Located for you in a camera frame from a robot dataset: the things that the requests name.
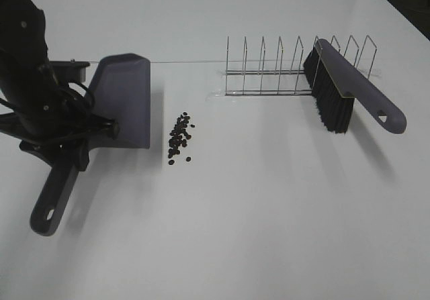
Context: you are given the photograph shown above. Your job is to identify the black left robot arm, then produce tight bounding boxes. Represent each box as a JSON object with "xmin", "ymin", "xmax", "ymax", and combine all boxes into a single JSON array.
[{"xmin": 1, "ymin": 0, "xmax": 120, "ymax": 171}]

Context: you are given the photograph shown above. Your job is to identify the purple brush black bristles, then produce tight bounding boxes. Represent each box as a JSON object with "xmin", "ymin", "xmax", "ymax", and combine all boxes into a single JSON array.
[{"xmin": 303, "ymin": 38, "xmax": 407, "ymax": 134}]

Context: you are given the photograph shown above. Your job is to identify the purple plastic dustpan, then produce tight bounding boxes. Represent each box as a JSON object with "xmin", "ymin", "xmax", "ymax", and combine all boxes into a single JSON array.
[{"xmin": 30, "ymin": 54, "xmax": 151, "ymax": 236}]

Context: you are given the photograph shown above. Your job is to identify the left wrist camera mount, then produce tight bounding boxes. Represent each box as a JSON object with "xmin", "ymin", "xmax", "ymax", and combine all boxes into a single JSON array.
[{"xmin": 50, "ymin": 60, "xmax": 90, "ymax": 83}]

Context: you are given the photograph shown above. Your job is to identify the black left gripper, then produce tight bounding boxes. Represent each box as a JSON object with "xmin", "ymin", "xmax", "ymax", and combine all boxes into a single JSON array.
[{"xmin": 6, "ymin": 61, "xmax": 120, "ymax": 172}]

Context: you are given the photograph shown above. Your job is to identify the pile of coffee beans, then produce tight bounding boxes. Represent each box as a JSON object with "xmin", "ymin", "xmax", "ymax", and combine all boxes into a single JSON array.
[{"xmin": 167, "ymin": 111, "xmax": 196, "ymax": 166}]

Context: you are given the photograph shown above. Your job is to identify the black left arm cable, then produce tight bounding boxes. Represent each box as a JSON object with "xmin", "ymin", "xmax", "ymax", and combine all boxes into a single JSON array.
[{"xmin": 0, "ymin": 81, "xmax": 115, "ymax": 146}]

